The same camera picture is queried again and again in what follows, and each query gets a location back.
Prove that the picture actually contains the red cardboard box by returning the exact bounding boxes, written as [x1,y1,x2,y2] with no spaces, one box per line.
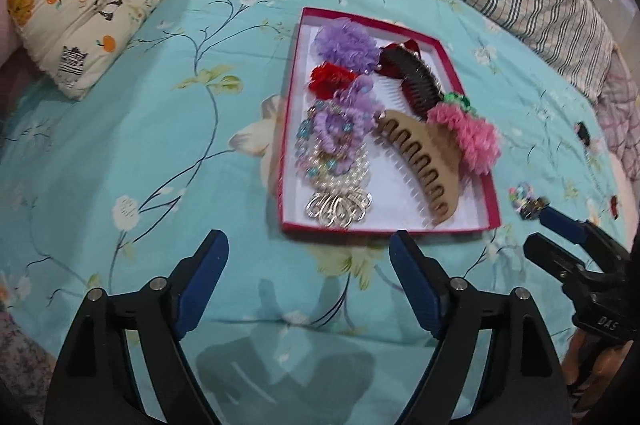
[274,6,502,236]

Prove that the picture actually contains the black hair comb clip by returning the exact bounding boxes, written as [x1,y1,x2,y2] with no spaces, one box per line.
[380,46,443,116]

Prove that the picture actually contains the cartoon print pillow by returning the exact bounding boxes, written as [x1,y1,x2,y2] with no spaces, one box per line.
[6,0,228,100]

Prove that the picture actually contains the person's right hand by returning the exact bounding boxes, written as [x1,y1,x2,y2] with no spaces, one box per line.
[567,332,631,406]

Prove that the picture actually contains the pink checked cloth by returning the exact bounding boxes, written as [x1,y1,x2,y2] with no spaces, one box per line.
[597,48,640,181]

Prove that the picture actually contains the small red hair flower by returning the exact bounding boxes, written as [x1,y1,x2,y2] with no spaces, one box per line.
[308,61,358,97]

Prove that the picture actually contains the purple beaded scrunchie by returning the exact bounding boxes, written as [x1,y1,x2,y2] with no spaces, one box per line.
[310,102,373,156]

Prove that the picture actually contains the grey floral cloth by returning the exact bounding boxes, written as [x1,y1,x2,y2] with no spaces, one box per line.
[0,310,56,406]

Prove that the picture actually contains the red velvet hair bow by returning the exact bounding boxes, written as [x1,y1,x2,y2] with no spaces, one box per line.
[376,38,446,113]

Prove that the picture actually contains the white pearl bracelet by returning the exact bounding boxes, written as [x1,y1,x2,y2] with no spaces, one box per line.
[305,150,371,196]

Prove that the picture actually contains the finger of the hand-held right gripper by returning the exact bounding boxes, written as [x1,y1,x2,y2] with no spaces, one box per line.
[540,209,632,276]
[524,232,601,301]

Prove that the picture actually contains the pink mesh hair flower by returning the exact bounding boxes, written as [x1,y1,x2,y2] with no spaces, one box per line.
[426,102,502,176]

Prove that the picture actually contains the lilac mesh hair flower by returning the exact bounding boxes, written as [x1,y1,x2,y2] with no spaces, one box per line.
[335,78,386,121]

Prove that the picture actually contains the multicoloured sequin hair clip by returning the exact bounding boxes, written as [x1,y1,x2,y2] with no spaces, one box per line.
[507,182,548,221]

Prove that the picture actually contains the teal floral bedsheet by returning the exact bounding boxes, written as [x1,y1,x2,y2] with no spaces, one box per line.
[0,0,636,425]

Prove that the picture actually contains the blue bead bracelet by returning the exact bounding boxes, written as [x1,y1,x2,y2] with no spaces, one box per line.
[296,115,341,178]

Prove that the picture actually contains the beige claw hair clip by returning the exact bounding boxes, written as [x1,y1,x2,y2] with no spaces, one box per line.
[372,109,468,226]

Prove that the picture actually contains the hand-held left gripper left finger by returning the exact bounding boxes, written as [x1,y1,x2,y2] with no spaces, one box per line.
[44,229,231,425]

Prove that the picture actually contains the purple organza hair flower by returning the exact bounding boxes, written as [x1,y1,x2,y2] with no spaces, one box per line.
[312,21,381,71]

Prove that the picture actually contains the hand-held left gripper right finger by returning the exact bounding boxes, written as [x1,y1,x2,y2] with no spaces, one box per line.
[389,229,571,425]

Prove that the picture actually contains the plain pink cloth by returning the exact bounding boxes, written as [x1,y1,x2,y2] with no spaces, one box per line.
[0,0,31,106]

